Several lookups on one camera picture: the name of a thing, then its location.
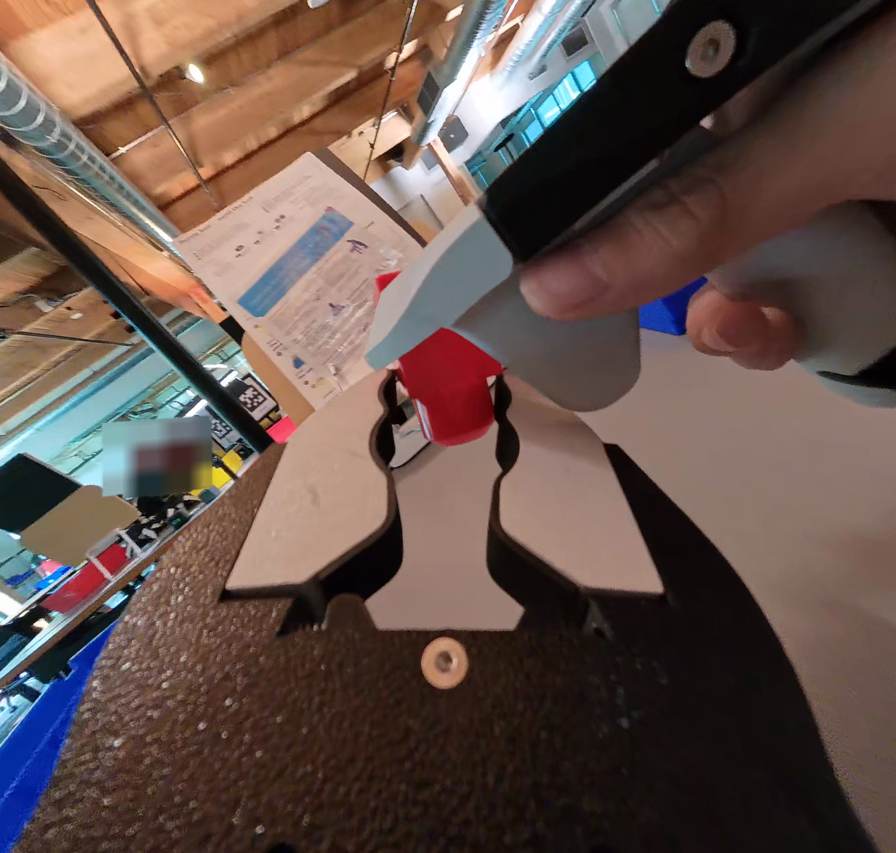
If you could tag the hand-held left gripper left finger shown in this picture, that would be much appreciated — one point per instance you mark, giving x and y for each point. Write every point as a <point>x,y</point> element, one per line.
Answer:
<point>315,503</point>

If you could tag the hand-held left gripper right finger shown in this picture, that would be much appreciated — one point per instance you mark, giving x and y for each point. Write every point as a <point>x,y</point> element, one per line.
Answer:
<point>574,517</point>

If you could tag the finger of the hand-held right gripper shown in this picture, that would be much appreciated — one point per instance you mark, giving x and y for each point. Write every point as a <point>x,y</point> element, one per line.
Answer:
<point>434,286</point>

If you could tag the red plastic block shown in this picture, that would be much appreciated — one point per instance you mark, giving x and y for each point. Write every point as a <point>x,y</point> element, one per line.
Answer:
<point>448,391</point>

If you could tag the blue plastic bin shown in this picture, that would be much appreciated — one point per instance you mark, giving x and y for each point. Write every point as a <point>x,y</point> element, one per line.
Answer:
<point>35,727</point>
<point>672,310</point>

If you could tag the grey desk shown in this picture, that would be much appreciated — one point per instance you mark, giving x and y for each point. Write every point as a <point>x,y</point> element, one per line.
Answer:
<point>770,517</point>

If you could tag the person's right hand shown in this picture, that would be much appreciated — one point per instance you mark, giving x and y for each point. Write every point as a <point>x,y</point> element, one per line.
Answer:
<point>770,188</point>

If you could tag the small marker tag board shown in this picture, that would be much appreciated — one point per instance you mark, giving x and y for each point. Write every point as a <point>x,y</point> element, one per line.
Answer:
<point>253,398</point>

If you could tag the printed instruction sheets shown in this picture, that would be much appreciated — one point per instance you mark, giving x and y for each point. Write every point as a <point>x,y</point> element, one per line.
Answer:
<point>301,272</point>

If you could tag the small board on white stand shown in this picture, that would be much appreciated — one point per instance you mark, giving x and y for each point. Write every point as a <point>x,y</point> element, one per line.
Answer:
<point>63,517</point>

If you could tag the red storage bin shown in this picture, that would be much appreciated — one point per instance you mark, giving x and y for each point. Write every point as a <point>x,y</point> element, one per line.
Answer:
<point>77,587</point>

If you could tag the black metal pole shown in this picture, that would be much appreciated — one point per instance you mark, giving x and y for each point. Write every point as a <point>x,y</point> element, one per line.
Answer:
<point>133,307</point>

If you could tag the silver ventilation duct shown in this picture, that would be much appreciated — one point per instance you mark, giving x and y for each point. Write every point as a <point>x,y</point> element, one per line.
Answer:
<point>476,41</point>
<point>56,139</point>

